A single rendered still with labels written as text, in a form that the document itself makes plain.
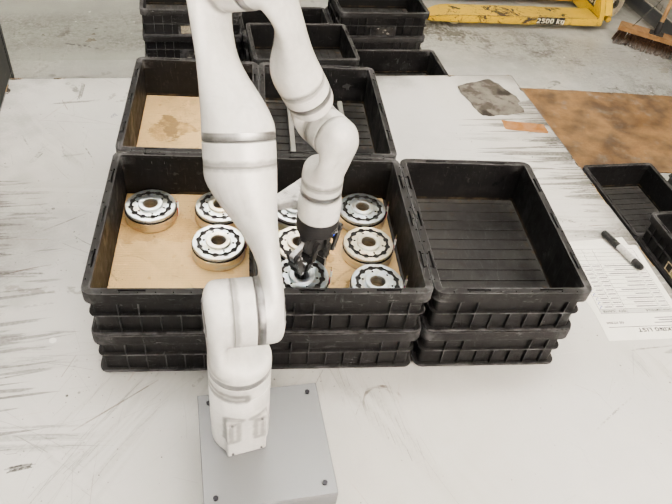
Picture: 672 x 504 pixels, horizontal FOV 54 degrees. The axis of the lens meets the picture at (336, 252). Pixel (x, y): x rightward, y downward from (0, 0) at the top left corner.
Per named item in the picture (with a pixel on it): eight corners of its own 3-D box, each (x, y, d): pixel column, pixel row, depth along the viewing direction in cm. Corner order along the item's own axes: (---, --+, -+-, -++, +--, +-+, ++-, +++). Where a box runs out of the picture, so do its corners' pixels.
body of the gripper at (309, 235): (320, 232, 110) (315, 271, 117) (350, 209, 115) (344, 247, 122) (286, 211, 113) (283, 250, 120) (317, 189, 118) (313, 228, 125)
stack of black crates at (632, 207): (680, 277, 244) (711, 231, 228) (609, 283, 237) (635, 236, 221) (626, 207, 271) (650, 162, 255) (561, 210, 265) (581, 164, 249)
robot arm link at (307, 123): (332, 114, 109) (302, 56, 97) (364, 141, 104) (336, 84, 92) (300, 141, 108) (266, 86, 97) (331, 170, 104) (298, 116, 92)
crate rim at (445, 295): (590, 302, 121) (595, 293, 119) (433, 302, 117) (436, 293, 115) (525, 170, 149) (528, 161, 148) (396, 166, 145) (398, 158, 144)
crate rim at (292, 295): (433, 302, 117) (435, 293, 115) (263, 303, 113) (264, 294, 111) (396, 166, 145) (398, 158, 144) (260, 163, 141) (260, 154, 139)
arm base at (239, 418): (275, 444, 105) (279, 382, 93) (218, 459, 102) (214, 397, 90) (260, 396, 111) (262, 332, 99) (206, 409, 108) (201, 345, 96)
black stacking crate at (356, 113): (388, 199, 152) (397, 159, 144) (260, 197, 148) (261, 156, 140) (366, 107, 180) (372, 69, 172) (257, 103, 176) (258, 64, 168)
